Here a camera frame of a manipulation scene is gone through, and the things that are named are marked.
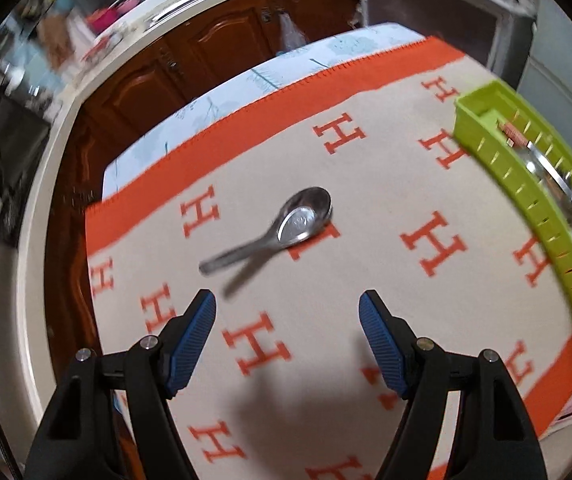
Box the orange beige patterned blanket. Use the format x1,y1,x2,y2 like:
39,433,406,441
83,35,572,480

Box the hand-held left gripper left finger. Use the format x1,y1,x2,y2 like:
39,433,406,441
25,289,217,480

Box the grey metal cabinet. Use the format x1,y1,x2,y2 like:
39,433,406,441
361,0,536,76

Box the pale blue printed tablecloth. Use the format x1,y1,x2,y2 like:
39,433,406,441
102,22,429,196

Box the grey refrigerator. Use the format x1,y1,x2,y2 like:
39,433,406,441
530,0,572,161

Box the brown wooden kitchen cabinets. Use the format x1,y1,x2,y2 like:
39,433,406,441
41,0,361,361

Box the green plastic utensil tray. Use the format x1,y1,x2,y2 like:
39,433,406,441
453,80,572,333

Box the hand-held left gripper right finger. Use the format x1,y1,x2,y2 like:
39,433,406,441
358,289,550,480

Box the gas stove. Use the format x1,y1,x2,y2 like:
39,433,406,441
0,85,52,231

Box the white plastic bag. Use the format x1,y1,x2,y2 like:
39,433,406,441
276,10,311,56

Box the pile of mixed chopsticks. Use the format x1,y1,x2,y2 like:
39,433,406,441
498,120,572,256

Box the wide steel soup spoon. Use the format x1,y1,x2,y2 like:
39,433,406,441
198,186,334,277

